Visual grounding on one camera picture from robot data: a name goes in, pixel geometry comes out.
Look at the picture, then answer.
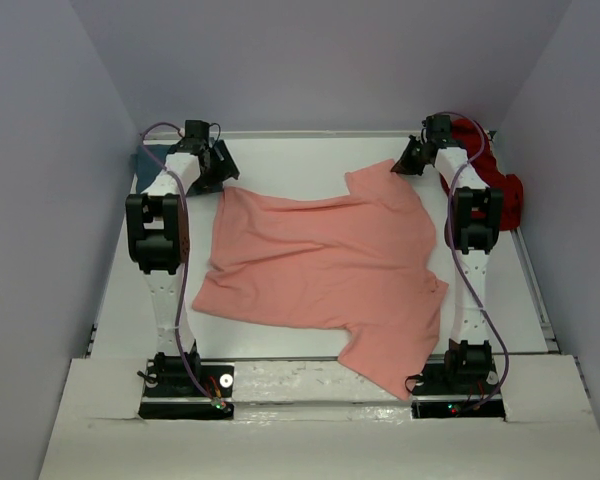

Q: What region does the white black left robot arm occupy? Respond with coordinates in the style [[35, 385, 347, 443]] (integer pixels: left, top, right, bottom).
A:
[[125, 120, 240, 405]]

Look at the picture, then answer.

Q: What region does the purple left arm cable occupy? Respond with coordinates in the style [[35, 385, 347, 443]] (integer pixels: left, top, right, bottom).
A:
[[139, 121, 224, 401]]

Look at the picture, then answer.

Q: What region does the pink t-shirt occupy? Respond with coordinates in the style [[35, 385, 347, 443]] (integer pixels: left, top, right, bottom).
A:
[[192, 160, 448, 400]]

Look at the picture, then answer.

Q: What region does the crumpled red t-shirt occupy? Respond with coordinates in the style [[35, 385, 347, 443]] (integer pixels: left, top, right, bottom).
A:
[[452, 118, 524, 231]]

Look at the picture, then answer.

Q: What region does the folded teal t-shirt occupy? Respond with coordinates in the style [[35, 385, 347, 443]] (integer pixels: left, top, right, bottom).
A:
[[131, 144, 171, 195]]

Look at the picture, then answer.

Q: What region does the white table edge rail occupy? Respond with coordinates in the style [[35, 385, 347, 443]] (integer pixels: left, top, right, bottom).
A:
[[139, 129, 431, 141]]

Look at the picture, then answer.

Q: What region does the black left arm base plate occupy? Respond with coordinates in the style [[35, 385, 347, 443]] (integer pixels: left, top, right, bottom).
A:
[[137, 362, 235, 421]]

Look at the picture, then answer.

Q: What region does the aluminium front rail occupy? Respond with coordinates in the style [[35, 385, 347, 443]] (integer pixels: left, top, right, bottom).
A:
[[201, 356, 338, 363]]

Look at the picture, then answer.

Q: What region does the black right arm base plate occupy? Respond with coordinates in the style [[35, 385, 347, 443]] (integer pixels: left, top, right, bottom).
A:
[[405, 362, 506, 420]]

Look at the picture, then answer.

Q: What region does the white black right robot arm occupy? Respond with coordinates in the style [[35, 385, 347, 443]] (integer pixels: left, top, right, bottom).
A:
[[392, 112, 504, 395]]

